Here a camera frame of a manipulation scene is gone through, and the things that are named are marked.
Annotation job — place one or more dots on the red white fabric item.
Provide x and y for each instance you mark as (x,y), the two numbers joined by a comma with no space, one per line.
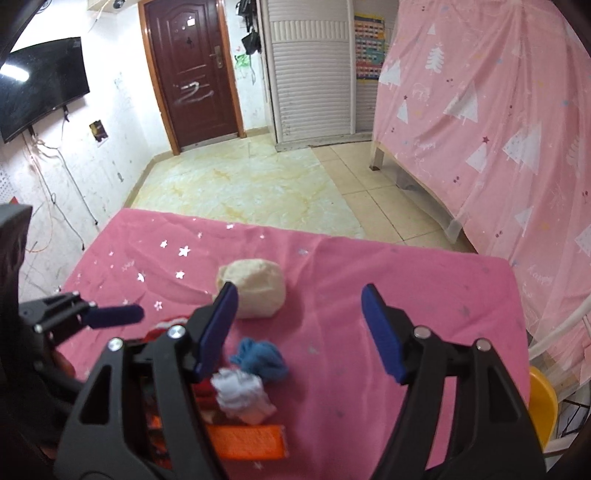
(205,394)

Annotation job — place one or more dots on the green hanging bag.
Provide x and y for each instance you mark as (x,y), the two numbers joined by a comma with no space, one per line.
(242,61)

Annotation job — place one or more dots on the broken wall socket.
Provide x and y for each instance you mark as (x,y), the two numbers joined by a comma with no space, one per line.
(99,131)

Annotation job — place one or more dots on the white louvered wardrobe door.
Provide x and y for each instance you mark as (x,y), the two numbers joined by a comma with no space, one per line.
(309,69)

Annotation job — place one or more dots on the yellow plastic chair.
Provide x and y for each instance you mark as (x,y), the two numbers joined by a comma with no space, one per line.
(540,401)

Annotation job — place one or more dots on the white security camera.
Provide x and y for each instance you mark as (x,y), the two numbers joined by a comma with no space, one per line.
(119,3)

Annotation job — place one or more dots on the black wall television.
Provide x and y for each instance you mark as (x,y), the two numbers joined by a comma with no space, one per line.
(41,87)

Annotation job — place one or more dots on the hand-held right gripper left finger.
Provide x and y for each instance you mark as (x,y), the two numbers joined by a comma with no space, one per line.
(217,323)

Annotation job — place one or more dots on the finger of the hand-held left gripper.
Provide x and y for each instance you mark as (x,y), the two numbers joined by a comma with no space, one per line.
(115,316)

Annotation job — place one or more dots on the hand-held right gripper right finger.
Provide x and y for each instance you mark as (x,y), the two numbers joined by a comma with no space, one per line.
(383,332)

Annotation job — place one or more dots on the pink tree print curtain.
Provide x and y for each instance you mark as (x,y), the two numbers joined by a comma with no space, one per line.
(485,115)

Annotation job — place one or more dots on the colourful wall poster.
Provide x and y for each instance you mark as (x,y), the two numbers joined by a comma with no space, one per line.
(368,50)

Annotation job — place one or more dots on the pink star tablecloth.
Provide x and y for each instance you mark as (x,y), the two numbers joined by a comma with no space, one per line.
(369,258)

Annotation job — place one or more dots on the cream round foam ball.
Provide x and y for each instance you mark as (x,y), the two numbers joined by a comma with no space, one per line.
(258,286)

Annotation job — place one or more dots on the blue crumpled cloth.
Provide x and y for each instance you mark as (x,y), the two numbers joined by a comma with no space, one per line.
(263,360)

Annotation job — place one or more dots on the dark brown door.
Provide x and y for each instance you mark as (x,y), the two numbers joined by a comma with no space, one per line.
(194,92)

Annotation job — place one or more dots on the white crumpled paper ball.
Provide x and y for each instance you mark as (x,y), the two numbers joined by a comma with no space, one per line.
(240,397)

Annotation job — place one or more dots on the black hanging bag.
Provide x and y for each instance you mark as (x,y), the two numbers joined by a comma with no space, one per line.
(251,42)
(244,11)

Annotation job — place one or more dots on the orange printed box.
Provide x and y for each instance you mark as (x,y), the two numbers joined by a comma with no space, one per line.
(249,441)

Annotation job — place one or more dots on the round wall clock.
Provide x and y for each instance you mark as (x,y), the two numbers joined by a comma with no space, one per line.
(44,4)

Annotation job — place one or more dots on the pale bed frame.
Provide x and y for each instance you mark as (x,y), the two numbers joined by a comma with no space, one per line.
(377,157)

